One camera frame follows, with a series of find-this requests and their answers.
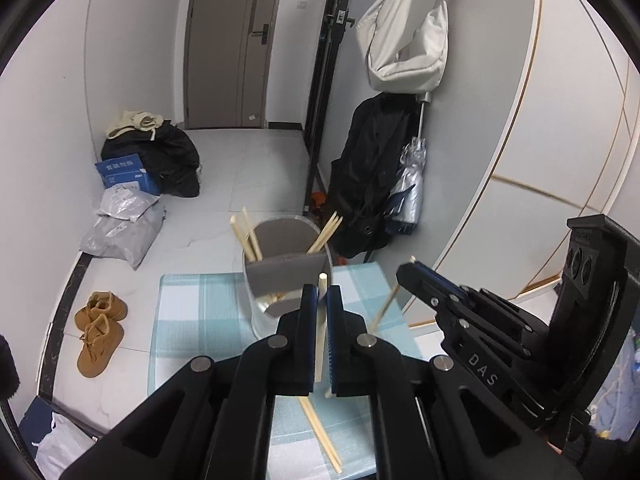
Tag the translucent white utensil holder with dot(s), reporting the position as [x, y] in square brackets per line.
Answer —
[267, 280]

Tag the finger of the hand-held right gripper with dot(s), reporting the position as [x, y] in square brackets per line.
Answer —
[440, 282]
[480, 315]

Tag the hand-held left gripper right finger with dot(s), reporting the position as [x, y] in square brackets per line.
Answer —
[334, 330]

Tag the beige cloth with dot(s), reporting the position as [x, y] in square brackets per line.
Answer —
[135, 122]

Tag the grey door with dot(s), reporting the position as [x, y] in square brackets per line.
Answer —
[225, 45]

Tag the light blue printed cloth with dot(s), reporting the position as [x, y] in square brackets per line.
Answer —
[617, 400]

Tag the brown suede shoe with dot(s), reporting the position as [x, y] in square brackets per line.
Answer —
[97, 345]
[102, 307]

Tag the white cabinet with gold trim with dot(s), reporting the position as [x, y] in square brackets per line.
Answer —
[550, 135]

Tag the silver folded umbrella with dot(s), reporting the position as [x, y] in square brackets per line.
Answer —
[410, 185]

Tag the small orange object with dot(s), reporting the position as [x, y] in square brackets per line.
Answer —
[317, 200]

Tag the black metal door frame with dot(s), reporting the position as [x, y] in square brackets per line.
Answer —
[325, 85]

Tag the white shoulder bag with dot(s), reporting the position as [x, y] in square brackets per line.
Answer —
[400, 45]

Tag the black hanging jacket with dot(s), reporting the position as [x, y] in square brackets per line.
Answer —
[365, 170]

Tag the blue cardboard box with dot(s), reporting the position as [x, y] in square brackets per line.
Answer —
[125, 175]

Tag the black door lock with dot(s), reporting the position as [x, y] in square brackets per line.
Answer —
[340, 16]

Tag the dark blue box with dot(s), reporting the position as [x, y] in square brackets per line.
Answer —
[35, 415]

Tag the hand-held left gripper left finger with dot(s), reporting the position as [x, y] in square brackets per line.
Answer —
[311, 330]

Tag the black bag on floor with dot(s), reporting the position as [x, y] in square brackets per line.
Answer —
[165, 155]

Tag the pile of wooden chopsticks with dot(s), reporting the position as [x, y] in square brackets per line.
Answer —
[320, 430]

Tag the black fuzzy cloth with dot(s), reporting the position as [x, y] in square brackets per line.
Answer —
[5, 365]

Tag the blue checked tablecloth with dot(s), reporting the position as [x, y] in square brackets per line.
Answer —
[200, 310]

